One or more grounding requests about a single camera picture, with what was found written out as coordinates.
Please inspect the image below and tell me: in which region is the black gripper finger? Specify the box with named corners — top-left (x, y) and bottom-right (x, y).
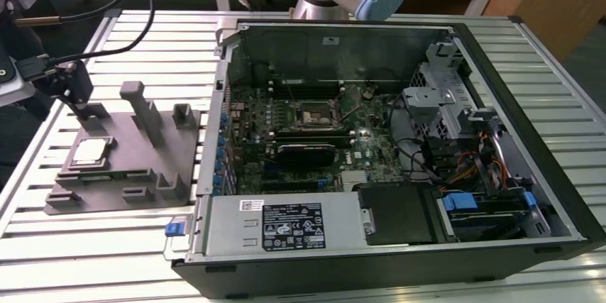
top-left (60, 60), bottom-right (94, 121)

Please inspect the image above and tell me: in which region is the silver CPU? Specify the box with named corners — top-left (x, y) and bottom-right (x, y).
top-left (69, 138), bottom-right (113, 166)

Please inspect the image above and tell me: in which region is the wire locking lever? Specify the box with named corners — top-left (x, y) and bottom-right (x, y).
top-left (281, 72), bottom-right (297, 102)

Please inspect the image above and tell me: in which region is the CPU socket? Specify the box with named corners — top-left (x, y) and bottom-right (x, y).
top-left (290, 99), bottom-right (343, 131)

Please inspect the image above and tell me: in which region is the grey parts rack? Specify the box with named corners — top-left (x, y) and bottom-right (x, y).
top-left (42, 81), bottom-right (204, 216)

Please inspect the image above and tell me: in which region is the green RAM stick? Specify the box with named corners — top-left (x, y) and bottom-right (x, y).
top-left (77, 172), bottom-right (129, 180)

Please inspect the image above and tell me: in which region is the black RAM slot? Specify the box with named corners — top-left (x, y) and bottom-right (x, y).
top-left (272, 84), bottom-right (343, 90)
top-left (266, 80), bottom-right (344, 87)
top-left (272, 90), bottom-right (343, 98)
top-left (266, 87), bottom-right (344, 94)

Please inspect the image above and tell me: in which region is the grey power supply unit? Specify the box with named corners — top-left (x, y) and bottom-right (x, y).
top-left (200, 191), bottom-right (371, 258)

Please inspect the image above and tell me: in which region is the black graphics card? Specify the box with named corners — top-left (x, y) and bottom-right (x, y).
top-left (274, 142), bottom-right (337, 168)

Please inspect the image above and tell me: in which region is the black expansion slot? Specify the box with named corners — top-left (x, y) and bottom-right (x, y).
top-left (261, 179), bottom-right (343, 192)

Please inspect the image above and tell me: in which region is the silver chipset heatsink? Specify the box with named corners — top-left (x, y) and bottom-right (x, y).
top-left (340, 170), bottom-right (369, 190)

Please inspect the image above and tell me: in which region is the green motherboard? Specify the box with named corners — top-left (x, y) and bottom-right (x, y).
top-left (225, 82), bottom-right (413, 198)

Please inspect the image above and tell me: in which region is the black PC case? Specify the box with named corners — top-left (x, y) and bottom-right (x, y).
top-left (162, 15), bottom-right (606, 300)

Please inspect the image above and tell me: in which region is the black plastic cover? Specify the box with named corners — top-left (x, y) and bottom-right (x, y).
top-left (353, 181), bottom-right (439, 246)

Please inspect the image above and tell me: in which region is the silver drive cage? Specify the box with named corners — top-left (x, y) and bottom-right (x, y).
top-left (401, 42), bottom-right (480, 141)

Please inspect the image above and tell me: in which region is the hard disk in blue carrier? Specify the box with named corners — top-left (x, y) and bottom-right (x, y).
top-left (437, 192), bottom-right (531, 243)

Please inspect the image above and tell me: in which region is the brown wooden cabinet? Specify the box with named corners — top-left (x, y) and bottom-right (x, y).
top-left (484, 0), bottom-right (606, 66)

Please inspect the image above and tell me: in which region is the black wire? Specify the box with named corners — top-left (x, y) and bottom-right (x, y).
top-left (387, 95), bottom-right (441, 185)

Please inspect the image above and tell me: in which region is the grey metal bracket plate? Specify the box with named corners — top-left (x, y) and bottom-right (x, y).
top-left (400, 86), bottom-right (456, 116)

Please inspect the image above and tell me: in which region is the orange wire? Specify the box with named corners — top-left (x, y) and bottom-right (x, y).
top-left (437, 152), bottom-right (479, 190)

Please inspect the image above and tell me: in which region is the yellow wire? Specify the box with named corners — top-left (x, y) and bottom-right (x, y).
top-left (489, 159), bottom-right (509, 190)

